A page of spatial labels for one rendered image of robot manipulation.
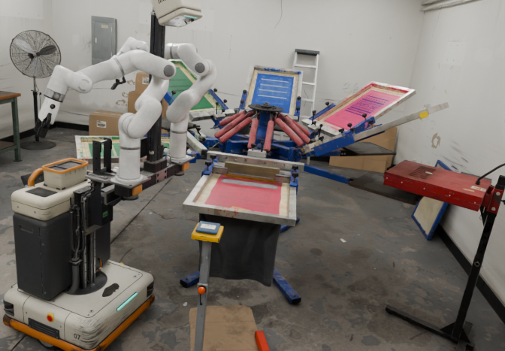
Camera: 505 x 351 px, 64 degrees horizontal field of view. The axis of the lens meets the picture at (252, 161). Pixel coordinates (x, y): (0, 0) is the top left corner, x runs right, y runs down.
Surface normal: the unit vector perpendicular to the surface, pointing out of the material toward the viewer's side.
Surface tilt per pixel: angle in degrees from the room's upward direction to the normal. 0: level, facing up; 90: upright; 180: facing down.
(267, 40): 90
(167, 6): 90
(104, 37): 90
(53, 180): 92
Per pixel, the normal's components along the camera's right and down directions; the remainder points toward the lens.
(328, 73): -0.11, 0.28
